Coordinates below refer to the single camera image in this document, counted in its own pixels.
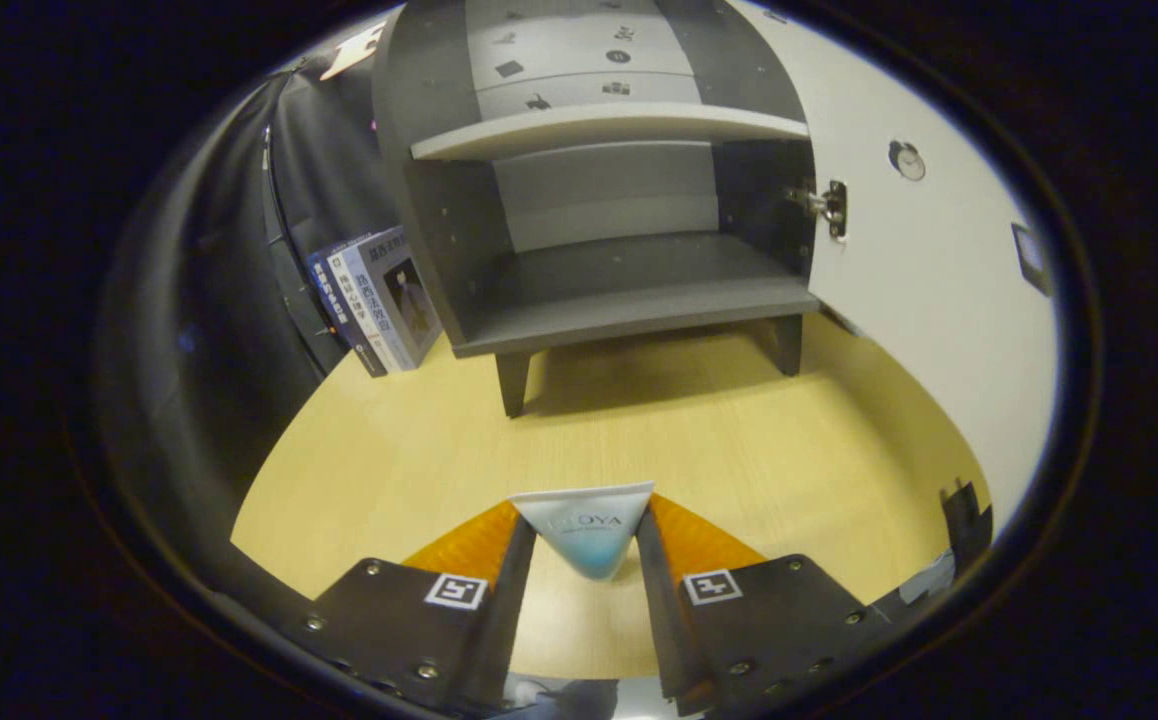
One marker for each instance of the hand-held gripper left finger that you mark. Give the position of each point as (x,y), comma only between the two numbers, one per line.
(509,620)

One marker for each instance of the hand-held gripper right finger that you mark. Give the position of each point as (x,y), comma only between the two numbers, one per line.
(661,620)

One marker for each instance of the blue white tube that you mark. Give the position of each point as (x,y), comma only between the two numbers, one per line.
(589,530)

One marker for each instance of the grey cabinet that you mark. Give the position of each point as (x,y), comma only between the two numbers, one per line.
(629,300)

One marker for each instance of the black backdrop cloth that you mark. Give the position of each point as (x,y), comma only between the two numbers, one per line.
(219,300)

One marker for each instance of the metal door hinge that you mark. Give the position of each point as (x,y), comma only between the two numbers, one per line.
(829,205)

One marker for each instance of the small black bracket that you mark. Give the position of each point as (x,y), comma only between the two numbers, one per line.
(964,525)

